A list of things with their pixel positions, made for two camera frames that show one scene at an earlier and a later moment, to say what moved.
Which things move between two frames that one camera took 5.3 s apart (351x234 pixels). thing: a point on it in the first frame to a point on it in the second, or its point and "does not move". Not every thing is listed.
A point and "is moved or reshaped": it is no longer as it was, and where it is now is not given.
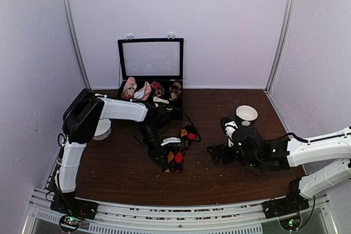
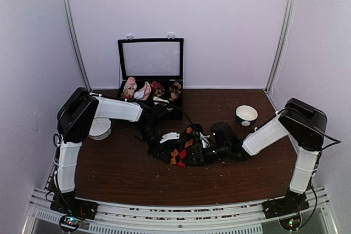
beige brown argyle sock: (175, 90) does not move
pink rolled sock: (130, 87) does not move
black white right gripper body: (226, 160) to (221, 153)
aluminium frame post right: (286, 30) does not move
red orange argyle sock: (175, 154) is moved or reshaped
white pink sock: (143, 92) does not move
